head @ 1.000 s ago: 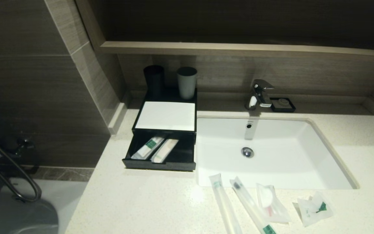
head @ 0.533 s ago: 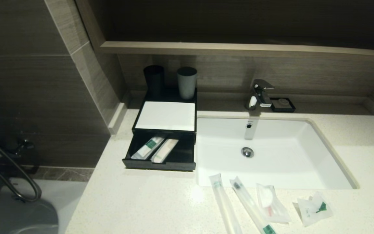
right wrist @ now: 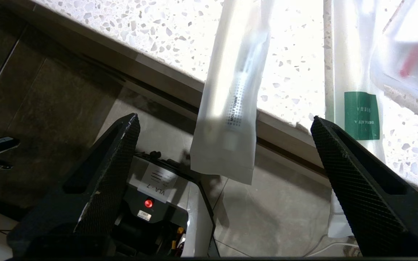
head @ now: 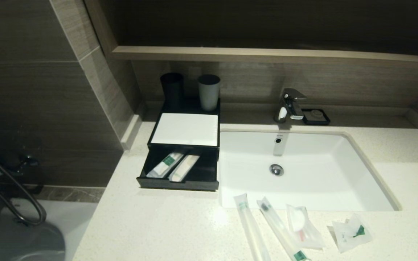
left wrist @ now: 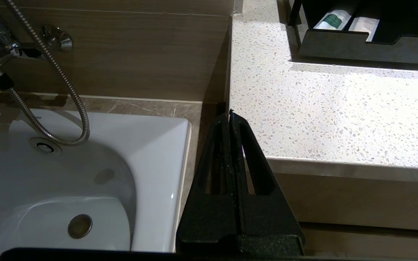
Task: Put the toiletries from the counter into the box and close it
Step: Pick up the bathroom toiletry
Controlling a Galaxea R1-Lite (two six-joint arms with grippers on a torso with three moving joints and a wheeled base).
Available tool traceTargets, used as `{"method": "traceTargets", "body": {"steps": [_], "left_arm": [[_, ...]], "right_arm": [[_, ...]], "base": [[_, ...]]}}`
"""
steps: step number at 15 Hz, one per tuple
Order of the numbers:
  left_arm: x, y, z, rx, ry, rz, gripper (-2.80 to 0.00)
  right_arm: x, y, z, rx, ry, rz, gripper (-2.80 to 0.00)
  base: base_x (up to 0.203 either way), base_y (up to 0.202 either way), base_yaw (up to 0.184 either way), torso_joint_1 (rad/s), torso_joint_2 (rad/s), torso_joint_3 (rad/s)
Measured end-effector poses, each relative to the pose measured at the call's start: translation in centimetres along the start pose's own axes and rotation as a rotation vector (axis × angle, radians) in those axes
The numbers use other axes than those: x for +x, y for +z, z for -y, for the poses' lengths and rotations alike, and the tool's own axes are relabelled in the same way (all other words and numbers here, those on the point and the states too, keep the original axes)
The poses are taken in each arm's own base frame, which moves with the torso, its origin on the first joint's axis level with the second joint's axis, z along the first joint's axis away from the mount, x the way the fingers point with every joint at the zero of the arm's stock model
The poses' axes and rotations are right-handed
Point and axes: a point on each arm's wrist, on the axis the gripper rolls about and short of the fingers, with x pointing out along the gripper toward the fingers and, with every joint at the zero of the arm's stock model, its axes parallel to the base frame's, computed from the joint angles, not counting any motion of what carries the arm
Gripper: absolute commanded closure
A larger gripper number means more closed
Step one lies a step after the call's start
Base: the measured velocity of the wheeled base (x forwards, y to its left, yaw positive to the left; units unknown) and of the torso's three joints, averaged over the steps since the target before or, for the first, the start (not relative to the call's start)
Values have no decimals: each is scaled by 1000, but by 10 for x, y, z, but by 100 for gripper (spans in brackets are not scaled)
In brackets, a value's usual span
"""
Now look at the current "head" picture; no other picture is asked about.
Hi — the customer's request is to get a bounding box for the chrome bathtub mixer tap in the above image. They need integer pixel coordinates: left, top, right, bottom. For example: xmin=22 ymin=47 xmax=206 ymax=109
xmin=0 ymin=154 xmax=42 ymax=198

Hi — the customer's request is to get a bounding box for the long packet small green mark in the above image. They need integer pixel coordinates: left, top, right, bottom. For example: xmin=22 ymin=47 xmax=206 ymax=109
xmin=233 ymin=193 xmax=272 ymax=261

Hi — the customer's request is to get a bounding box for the metal shower hose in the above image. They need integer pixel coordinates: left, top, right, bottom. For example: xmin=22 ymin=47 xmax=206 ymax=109
xmin=0 ymin=145 xmax=47 ymax=226

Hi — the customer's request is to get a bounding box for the small packet with pink item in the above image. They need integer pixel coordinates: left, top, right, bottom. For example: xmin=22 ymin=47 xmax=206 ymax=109
xmin=286 ymin=204 xmax=326 ymax=250

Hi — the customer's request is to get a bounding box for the black soap dish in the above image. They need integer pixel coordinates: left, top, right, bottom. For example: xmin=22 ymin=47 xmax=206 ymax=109
xmin=302 ymin=108 xmax=332 ymax=126

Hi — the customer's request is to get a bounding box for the black amenity box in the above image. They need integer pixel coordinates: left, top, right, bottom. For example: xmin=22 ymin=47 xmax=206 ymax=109
xmin=147 ymin=97 xmax=221 ymax=160

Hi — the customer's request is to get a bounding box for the black box drawer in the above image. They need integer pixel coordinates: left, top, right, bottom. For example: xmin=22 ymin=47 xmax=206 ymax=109
xmin=136 ymin=144 xmax=220 ymax=192

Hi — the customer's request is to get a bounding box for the beige flat packet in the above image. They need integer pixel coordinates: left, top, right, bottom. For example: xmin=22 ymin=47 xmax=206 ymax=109
xmin=168 ymin=155 xmax=200 ymax=182

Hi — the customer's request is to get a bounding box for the wooden wall shelf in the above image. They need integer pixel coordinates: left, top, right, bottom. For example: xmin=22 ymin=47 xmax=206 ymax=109
xmin=112 ymin=46 xmax=418 ymax=71

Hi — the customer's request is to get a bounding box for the white bathtub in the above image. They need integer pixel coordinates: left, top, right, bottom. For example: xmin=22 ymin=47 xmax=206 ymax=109
xmin=0 ymin=196 xmax=99 ymax=261

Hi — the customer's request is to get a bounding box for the chrome sink faucet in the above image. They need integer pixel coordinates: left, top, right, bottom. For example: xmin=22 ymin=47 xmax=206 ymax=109
xmin=274 ymin=88 xmax=308 ymax=123

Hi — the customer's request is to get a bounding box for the grey cup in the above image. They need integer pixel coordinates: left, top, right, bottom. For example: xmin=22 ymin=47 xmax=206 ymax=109
xmin=198 ymin=74 xmax=221 ymax=112

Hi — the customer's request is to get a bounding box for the crumpled shower cap packet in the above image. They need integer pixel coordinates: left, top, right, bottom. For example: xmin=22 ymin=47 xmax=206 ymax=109
xmin=327 ymin=214 xmax=374 ymax=253

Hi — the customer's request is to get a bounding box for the white tube packet green label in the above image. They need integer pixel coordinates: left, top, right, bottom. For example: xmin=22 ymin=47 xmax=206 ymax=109
xmin=146 ymin=152 xmax=185 ymax=178

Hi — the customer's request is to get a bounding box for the white sink basin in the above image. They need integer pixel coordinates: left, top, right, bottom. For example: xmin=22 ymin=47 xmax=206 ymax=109
xmin=219 ymin=125 xmax=402 ymax=212

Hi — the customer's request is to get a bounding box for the long packet large green label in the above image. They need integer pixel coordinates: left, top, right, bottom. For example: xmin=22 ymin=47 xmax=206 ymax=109
xmin=257 ymin=197 xmax=313 ymax=261

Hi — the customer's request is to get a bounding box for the black cup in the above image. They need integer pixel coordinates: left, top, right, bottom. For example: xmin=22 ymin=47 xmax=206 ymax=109
xmin=160 ymin=72 xmax=184 ymax=107

